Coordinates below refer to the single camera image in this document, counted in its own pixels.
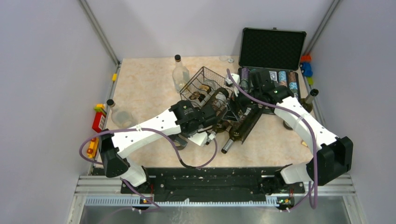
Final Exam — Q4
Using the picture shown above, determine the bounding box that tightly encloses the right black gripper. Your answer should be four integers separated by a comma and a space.
222, 82, 262, 122

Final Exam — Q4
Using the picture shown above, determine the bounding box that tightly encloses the green wine bottle front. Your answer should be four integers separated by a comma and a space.
204, 87, 229, 108

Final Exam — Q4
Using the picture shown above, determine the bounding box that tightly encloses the green wine bottle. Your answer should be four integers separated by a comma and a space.
204, 87, 229, 108
299, 89, 319, 113
205, 120, 230, 145
221, 105, 264, 154

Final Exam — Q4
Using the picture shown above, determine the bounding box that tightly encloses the green wine bottle back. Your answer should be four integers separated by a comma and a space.
221, 105, 264, 154

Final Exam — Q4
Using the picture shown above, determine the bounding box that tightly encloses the black wire wine rack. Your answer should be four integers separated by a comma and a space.
179, 67, 265, 145

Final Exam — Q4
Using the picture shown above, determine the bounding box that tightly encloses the square clear liquor bottle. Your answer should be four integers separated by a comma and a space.
188, 79, 217, 108

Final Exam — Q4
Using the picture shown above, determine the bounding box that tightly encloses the dark bottle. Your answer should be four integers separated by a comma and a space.
169, 134, 188, 151

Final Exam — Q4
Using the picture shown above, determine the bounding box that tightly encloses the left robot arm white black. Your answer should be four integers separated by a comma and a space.
99, 99, 226, 193

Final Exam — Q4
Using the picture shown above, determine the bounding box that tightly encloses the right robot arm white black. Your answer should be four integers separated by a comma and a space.
226, 70, 354, 192

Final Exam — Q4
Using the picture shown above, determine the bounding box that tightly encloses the clear tall glass bottle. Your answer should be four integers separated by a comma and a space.
172, 55, 190, 93

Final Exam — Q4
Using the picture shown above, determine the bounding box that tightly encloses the clear round bottle left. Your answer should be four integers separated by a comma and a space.
106, 99, 137, 129

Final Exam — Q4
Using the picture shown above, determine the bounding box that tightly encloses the small clear glass lid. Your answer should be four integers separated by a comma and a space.
219, 56, 234, 63

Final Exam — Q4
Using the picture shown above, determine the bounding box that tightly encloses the black poker chip case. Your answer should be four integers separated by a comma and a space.
238, 27, 307, 115

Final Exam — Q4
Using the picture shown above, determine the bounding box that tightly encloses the blue orange toy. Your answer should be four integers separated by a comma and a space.
299, 55, 314, 85

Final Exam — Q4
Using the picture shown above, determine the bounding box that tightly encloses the red toy block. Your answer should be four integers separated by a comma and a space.
92, 104, 107, 133

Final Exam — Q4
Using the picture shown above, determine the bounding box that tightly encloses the yellow toy car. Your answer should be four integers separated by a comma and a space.
86, 137, 99, 159

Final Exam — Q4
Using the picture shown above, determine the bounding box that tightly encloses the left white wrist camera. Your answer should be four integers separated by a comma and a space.
187, 131, 215, 147

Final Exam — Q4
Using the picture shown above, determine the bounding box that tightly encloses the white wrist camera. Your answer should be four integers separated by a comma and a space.
225, 73, 240, 96
187, 131, 215, 147

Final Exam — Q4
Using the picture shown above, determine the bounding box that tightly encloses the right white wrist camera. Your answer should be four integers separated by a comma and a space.
225, 73, 240, 96

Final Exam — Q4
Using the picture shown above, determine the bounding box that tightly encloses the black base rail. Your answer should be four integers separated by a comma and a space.
135, 167, 305, 203

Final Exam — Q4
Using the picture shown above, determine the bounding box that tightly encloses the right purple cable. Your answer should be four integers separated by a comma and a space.
226, 68, 319, 212

